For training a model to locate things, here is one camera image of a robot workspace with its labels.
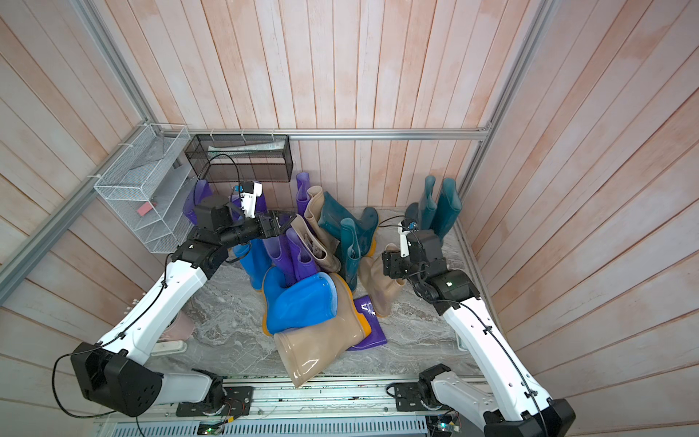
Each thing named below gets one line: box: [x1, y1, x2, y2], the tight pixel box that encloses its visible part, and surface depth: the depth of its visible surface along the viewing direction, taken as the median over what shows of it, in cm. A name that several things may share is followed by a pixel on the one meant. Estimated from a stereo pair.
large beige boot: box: [273, 272, 373, 388], surface depth 76 cm
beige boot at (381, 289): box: [359, 243, 407, 318], surface depth 83 cm
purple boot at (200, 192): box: [182, 178, 214, 225], surface depth 90 cm
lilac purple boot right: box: [285, 227, 317, 281], surface depth 76 cm
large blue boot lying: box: [262, 265, 338, 336], surface depth 79 cm
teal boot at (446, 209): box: [430, 177, 463, 242], surface depth 90 cm
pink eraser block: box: [136, 201, 153, 217], surface depth 84 cm
